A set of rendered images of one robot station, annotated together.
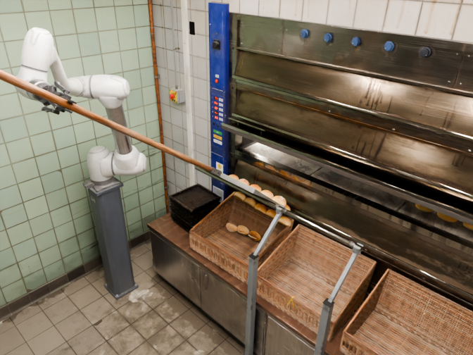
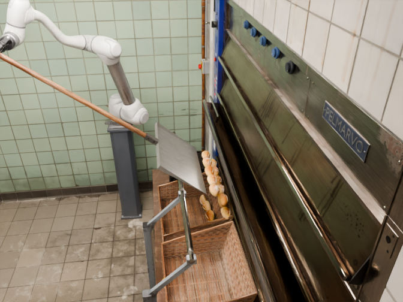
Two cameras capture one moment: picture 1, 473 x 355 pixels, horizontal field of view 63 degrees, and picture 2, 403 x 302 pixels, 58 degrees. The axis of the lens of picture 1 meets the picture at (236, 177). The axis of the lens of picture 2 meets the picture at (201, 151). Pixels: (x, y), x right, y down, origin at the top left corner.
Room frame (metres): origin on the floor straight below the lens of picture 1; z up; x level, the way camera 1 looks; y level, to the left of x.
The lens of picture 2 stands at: (0.62, -1.38, 2.46)
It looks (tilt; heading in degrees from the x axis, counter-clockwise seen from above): 32 degrees down; 39
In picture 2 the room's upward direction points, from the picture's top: straight up
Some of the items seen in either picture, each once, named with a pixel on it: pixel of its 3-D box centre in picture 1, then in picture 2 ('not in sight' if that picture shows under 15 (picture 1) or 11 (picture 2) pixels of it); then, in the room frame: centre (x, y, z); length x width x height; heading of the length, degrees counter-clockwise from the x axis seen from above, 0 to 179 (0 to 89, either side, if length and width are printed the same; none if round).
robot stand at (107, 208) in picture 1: (112, 239); (126, 171); (2.33, 0.94, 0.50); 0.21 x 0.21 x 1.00; 45
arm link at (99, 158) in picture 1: (101, 162); (119, 106); (2.33, 0.93, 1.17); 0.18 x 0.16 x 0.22; 92
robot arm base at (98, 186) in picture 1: (99, 180); (117, 121); (2.32, 0.96, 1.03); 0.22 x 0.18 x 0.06; 135
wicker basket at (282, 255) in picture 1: (312, 277); (204, 273); (1.74, -0.47, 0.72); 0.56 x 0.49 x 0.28; 49
